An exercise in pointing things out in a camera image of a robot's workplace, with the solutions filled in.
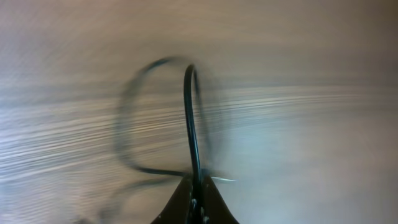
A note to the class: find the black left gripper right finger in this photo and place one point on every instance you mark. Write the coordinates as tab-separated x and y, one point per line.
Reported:
216	211

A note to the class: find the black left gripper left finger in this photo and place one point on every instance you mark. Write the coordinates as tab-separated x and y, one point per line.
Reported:
177	209

